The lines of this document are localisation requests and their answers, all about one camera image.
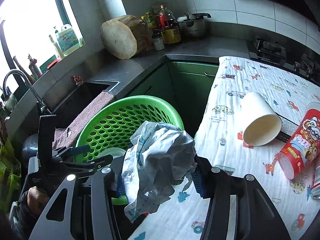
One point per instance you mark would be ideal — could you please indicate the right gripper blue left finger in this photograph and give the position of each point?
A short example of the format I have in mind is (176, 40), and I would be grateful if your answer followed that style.
(81, 208)

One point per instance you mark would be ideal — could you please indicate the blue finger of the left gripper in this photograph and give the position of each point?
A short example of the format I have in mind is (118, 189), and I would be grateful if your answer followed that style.
(75, 151)
(82, 164)

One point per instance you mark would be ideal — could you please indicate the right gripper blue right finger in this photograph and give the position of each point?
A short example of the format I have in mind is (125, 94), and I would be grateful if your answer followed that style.
(256, 217)

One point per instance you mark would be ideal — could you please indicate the white paper cup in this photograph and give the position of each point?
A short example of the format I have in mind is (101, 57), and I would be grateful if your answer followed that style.
(259, 122)

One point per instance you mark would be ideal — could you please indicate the red snack tube can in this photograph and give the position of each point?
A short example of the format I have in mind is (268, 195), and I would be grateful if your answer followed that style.
(303, 146)

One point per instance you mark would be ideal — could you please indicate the black kitchen sink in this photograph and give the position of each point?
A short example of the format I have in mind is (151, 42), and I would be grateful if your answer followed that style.
(78, 99)

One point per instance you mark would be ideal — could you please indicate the person's left hand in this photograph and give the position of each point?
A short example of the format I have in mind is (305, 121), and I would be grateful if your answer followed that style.
(37, 200)

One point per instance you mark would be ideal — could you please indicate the pink towel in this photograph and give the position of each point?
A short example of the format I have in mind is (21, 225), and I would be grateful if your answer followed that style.
(70, 135)

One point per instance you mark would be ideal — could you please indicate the green plastic waste basket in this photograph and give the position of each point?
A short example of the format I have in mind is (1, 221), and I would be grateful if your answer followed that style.
(116, 123)

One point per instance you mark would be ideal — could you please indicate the chrome sink faucet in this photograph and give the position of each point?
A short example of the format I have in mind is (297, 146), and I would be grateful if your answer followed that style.
(42, 107)

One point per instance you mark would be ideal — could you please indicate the white patterned table cloth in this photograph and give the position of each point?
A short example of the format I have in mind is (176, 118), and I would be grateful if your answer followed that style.
(219, 137)

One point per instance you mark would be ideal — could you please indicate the red scrubber by sink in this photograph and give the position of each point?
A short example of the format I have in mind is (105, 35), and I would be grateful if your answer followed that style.
(78, 80)

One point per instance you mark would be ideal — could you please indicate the detergent bottle on windowsill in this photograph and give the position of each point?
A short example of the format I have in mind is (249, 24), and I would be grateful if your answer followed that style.
(67, 39)

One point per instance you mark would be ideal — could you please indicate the round wooden chopping block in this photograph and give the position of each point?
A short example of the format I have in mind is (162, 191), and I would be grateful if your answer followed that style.
(126, 36)

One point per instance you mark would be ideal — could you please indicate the green cabinet door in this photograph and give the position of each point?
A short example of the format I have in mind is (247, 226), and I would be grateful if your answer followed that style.
(192, 82)

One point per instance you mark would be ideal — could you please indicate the small white jar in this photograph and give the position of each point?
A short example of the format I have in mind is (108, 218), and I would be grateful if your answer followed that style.
(158, 41)

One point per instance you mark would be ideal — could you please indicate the dark oil bottle yellow label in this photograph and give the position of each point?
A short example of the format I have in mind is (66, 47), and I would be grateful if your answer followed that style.
(169, 27)

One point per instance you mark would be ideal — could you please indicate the black gas stove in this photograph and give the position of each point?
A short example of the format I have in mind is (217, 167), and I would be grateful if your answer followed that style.
(302, 62)

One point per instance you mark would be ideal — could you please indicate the steel pressure cooker pot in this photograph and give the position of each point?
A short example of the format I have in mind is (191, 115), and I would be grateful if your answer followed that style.
(192, 26)

